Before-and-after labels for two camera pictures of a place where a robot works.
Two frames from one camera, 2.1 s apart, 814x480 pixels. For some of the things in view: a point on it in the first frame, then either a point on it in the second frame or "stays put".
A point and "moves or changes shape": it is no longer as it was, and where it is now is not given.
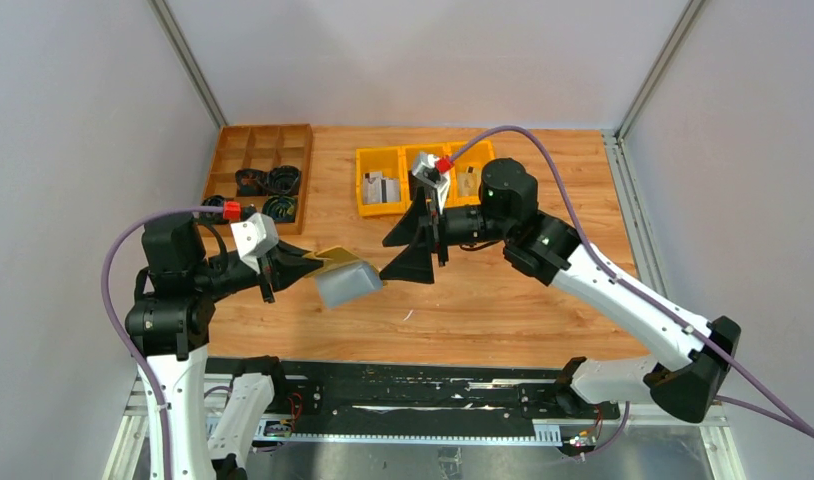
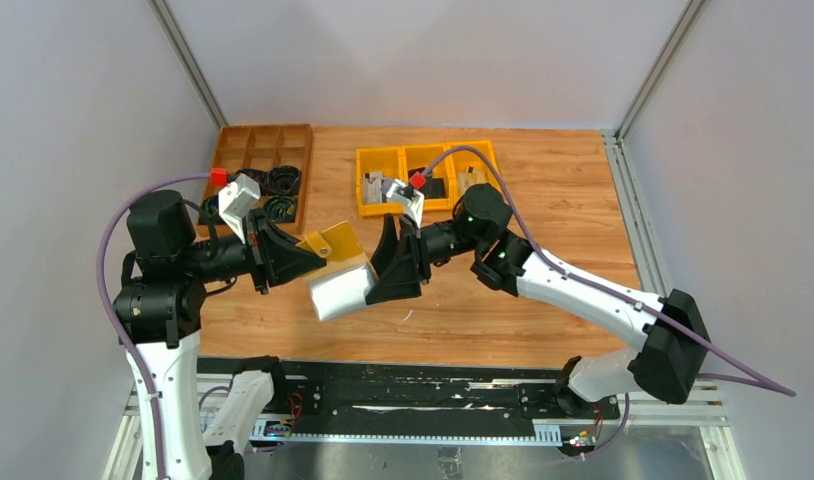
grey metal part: x=344 y=276 moves or changes shape
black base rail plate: x=415 y=399 stays put
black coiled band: x=282 y=208 stays put
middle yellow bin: x=409 y=153 stays put
